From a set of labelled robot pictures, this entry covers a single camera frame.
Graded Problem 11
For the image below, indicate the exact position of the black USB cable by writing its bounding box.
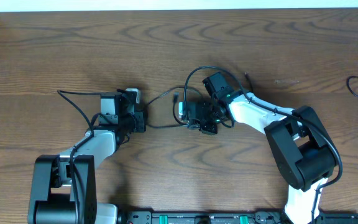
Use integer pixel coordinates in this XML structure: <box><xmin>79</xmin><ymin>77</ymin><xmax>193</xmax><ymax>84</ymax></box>
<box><xmin>144</xmin><ymin>85</ymin><xmax>204</xmax><ymax>129</ymax></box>

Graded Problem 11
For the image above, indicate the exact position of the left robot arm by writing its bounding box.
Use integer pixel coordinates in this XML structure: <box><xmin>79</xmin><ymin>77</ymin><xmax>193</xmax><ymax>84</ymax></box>
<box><xmin>27</xmin><ymin>88</ymin><xmax>146</xmax><ymax>224</ymax></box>

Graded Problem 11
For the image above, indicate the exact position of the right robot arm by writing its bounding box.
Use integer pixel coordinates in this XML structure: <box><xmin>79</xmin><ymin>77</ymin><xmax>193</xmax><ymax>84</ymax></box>
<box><xmin>177</xmin><ymin>70</ymin><xmax>343</xmax><ymax>223</ymax></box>

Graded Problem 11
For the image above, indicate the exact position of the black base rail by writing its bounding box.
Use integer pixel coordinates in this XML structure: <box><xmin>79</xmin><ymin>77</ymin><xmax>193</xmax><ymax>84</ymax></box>
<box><xmin>116</xmin><ymin>210</ymin><xmax>358</xmax><ymax>224</ymax></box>

